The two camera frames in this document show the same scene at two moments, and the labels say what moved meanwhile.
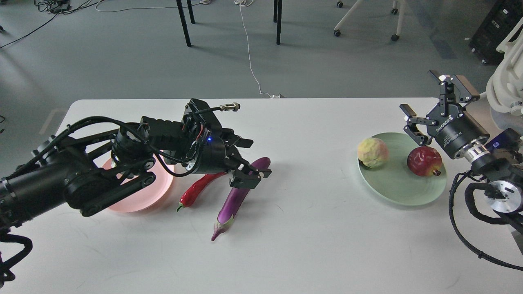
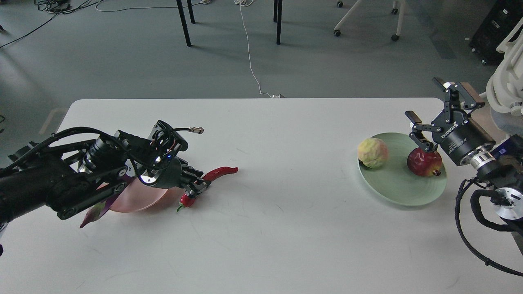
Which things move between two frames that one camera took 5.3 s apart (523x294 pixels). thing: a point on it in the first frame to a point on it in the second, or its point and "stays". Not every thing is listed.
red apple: (425, 161) stays
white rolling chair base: (401, 4) stays
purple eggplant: (235, 198) to (100, 210)
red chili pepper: (195, 189) stays
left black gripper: (219, 155) to (172, 172)
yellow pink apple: (373, 152) stays
